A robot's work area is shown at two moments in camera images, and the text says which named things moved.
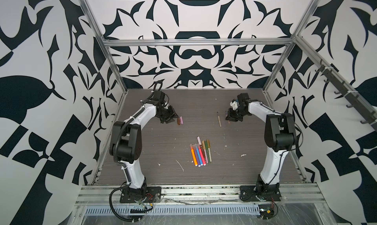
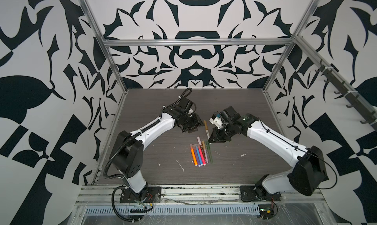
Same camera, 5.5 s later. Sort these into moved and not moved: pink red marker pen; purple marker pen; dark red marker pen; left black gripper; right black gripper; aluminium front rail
Moved: left black gripper; right black gripper
Not moved: pink red marker pen; dark red marker pen; aluminium front rail; purple marker pen
